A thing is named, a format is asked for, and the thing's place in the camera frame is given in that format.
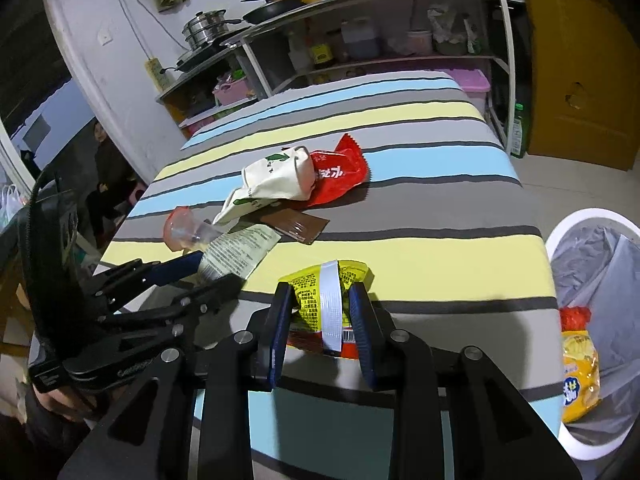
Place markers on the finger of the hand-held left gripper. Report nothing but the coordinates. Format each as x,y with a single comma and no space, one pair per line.
175,266
220,287

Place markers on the white printed wrapper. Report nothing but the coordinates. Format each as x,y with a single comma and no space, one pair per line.
235,252

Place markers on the wooden shelf unit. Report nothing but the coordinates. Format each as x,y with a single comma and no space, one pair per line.
190,80

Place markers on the person's left forearm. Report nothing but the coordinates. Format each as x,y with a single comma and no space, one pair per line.
30,442

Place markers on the pink basket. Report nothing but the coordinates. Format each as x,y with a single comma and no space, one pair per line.
231,91

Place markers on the brown wrapper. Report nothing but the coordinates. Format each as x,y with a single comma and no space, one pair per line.
300,227

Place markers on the white trash bin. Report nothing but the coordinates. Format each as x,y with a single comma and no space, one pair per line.
587,449

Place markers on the wooden door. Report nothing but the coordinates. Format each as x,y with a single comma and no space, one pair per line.
575,60

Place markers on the black induction cooker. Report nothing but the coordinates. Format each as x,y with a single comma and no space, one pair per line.
200,57

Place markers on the person's left hand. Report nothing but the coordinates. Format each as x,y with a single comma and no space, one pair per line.
55,402

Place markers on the pink storage drawer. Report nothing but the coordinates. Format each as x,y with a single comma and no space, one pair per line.
200,122

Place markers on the large yellow snack bag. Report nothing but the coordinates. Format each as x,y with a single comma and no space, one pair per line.
580,375

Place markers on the crumpled plastic bags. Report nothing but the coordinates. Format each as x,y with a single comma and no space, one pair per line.
450,30

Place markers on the white plastic bottle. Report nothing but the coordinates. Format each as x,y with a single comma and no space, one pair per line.
298,54

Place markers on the white packet with green print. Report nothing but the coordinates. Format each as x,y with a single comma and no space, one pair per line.
277,175

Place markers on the yellow packet with silver strip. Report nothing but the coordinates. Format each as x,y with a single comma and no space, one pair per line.
307,302

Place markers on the pink plastic stool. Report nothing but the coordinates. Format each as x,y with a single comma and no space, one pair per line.
135,194

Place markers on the pink lidded round container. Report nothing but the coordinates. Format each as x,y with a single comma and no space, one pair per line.
419,42

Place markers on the translucent bin liner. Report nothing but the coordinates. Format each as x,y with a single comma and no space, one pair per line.
600,270

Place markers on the translucent plastic jug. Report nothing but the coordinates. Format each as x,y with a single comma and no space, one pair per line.
361,40

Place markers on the pink lidded storage box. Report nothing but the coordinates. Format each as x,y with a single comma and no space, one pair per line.
472,87

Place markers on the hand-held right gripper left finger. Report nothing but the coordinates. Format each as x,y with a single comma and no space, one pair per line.
280,330

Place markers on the yellow power strip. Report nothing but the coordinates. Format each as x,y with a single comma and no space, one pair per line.
156,72

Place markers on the orange capped sauce bottle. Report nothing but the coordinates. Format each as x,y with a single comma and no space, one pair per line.
321,52

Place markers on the green plastic bottle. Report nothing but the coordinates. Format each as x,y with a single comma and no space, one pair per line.
517,132

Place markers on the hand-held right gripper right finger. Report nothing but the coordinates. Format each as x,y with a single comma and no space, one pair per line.
362,335

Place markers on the black frying pan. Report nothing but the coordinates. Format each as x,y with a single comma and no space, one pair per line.
275,9

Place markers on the steel steamer pot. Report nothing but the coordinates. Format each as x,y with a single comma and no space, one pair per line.
207,30

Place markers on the red snack wrapper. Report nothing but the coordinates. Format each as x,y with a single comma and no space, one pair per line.
340,175

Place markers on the white plastic bag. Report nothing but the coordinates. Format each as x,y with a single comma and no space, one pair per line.
10,205

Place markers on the white wall switch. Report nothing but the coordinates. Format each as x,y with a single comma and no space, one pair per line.
105,37

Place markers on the striped blanket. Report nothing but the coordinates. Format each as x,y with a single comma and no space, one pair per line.
425,200

